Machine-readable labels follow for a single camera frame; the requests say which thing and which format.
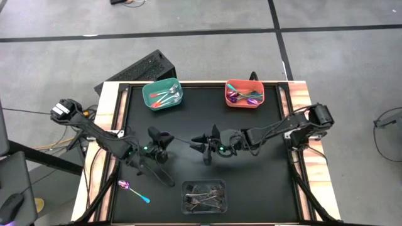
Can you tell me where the red handled silver spoon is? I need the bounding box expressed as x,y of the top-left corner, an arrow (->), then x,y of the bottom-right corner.
153,97 -> 183,109

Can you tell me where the red handled silver fork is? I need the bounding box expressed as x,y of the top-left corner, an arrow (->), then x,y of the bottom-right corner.
151,92 -> 182,108
149,83 -> 179,98

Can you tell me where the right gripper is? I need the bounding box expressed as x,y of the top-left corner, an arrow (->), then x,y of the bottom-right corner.
189,124 -> 251,166

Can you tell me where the black table mat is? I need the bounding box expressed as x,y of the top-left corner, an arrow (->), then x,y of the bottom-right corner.
111,83 -> 301,224

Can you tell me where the black computer tower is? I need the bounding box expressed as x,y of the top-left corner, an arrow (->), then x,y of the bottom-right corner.
94,49 -> 178,97

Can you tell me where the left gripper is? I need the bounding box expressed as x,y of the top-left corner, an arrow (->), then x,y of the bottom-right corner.
138,126 -> 175,164

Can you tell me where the iridescent rainbow spoon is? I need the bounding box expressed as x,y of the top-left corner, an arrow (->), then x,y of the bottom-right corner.
228,93 -> 264,104
226,83 -> 259,105
229,90 -> 264,98
117,180 -> 151,204

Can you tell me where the teal plastic bin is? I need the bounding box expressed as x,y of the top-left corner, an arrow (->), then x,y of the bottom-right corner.
141,77 -> 184,112

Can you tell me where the clear plastic bin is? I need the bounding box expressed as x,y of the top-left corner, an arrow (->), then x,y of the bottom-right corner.
180,179 -> 227,215

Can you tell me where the black computer mouse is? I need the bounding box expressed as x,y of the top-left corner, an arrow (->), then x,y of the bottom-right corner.
0,192 -> 25,225

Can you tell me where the black frame strut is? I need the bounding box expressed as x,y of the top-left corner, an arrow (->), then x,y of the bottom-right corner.
287,156 -> 342,224
75,159 -> 122,224

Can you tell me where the yellow round object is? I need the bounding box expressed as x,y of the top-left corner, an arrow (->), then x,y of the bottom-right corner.
34,197 -> 45,214

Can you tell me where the black desk pad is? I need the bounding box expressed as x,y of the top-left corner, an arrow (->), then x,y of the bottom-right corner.
0,151 -> 39,226

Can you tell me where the orange floor cable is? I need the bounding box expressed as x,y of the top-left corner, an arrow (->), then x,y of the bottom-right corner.
33,137 -> 76,151

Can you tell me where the black monitor edge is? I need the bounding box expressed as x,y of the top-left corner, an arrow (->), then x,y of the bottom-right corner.
0,100 -> 10,157

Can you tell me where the black desk bar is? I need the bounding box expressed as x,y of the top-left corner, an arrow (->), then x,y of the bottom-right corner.
8,139 -> 84,176

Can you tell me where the grey stand leg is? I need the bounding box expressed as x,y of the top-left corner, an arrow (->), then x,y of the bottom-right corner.
373,111 -> 402,129

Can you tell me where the coral plastic bin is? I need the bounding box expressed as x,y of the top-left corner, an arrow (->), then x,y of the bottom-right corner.
224,78 -> 266,109

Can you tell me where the black metal utensil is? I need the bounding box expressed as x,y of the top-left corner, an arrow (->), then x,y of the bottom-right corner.
160,131 -> 193,146

